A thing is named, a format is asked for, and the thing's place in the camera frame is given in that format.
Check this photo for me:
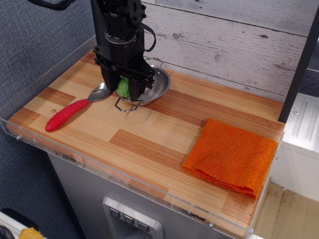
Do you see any red handled metal spoon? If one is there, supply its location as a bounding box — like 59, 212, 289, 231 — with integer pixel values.
45, 83, 111, 132

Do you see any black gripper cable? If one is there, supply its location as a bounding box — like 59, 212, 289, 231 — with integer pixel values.
136, 23, 157, 52

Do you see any grey toy fridge cabinet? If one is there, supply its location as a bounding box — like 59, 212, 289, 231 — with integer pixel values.
49, 154, 227, 239

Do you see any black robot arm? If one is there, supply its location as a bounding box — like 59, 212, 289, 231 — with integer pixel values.
91, 0, 155, 101

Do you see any silver metal bowl with handles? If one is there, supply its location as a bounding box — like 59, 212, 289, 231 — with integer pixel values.
115, 57, 171, 113

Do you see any white ribbed toy counter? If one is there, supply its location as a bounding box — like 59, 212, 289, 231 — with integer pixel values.
271, 93, 319, 201

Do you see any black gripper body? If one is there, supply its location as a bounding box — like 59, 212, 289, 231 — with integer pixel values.
93, 37, 155, 89

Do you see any right black upright post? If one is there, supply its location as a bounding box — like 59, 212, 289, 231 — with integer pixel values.
278, 9, 319, 123

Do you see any black and yellow object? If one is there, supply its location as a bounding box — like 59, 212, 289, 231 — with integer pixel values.
0, 208, 38, 239

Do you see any silver dispenser panel with buttons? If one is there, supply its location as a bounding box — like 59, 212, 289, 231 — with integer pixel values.
102, 196, 164, 239

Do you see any clear acrylic table guard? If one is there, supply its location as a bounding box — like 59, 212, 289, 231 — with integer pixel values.
0, 38, 284, 239

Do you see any black upright post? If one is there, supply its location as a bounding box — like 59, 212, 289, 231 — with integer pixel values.
90, 0, 107, 46
278, 9, 319, 123

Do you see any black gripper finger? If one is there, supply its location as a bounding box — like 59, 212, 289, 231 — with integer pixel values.
129, 77, 148, 102
100, 63, 121, 92

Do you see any green yellow toy corn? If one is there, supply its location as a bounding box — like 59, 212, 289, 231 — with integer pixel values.
117, 77, 130, 98

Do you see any orange folded cloth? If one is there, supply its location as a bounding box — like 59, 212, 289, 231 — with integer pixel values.
182, 119, 278, 200

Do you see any left black upright post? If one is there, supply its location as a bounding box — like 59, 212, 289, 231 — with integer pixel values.
90, 0, 107, 46

